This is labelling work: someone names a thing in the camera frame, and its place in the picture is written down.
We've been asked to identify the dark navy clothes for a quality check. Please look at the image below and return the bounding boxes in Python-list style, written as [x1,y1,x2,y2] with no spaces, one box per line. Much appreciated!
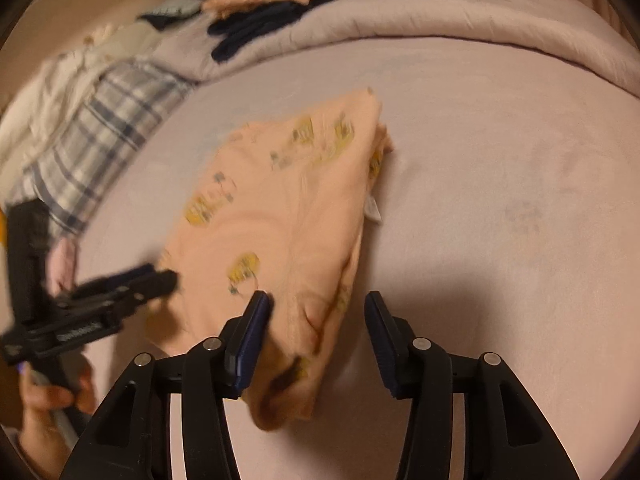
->
[207,0,335,63]

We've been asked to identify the person's left forearm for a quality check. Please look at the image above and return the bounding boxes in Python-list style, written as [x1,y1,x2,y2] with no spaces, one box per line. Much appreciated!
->
[15,410,81,480]

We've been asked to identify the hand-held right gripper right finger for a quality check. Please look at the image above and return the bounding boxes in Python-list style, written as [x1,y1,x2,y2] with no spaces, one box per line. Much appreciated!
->
[364,290,581,480]

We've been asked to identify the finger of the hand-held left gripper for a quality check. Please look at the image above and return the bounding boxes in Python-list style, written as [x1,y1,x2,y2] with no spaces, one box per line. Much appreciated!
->
[117,270,179,311]
[75,264,158,303]

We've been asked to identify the white cloth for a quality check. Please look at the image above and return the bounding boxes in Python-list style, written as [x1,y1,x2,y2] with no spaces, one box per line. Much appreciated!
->
[0,25,151,176]

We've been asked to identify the peach printed long-sleeve shirt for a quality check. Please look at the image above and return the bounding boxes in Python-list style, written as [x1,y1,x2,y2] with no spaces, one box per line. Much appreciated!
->
[145,87,396,431]

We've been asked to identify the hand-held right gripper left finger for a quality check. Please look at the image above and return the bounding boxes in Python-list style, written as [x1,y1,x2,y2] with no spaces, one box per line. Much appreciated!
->
[60,290,273,480]

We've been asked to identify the person's left hand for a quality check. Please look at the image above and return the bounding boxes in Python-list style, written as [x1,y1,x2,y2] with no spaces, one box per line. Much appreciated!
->
[22,360,96,431]

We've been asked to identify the rolled pink duvet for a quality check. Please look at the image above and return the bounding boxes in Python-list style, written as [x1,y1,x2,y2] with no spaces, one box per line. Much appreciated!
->
[155,0,640,98]

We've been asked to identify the plaid blanket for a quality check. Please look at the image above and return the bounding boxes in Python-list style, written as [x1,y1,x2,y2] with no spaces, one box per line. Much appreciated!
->
[10,57,196,236]

